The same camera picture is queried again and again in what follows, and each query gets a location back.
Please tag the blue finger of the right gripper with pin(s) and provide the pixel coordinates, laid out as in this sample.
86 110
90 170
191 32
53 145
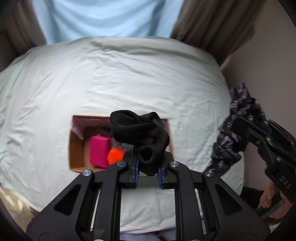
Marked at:
278 136
249 132

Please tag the grey fluffy plush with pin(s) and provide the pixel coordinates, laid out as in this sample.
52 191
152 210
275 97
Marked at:
122 146

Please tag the brown right curtain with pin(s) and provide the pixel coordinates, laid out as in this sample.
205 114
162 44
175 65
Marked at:
218 27

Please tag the cardboard box with pink lining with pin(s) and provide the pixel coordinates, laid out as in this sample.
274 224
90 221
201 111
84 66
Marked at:
85 127

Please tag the person's right hand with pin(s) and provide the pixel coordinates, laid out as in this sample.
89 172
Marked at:
273 205

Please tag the pale green bed sheet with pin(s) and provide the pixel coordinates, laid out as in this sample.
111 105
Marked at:
43 89

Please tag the brown left curtain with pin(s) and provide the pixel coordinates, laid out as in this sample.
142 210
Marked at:
20 29

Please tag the black sock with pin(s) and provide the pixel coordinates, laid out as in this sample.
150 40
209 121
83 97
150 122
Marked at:
147 135

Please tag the pink zip pouch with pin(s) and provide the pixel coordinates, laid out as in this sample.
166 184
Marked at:
99 147

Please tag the orange pom-pom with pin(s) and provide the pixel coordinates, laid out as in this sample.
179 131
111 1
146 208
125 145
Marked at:
114 155

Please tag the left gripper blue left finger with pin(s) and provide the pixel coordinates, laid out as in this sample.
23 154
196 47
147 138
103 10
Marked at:
133 173

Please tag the dark patterned scrunchie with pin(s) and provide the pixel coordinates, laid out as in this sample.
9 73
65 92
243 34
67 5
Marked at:
232 139

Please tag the brown curtain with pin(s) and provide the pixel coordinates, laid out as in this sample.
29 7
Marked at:
20 29
218 27

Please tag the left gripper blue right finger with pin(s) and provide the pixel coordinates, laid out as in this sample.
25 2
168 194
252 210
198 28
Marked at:
162 178

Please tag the light blue hanging cloth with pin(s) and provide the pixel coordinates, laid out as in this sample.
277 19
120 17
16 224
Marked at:
69 20

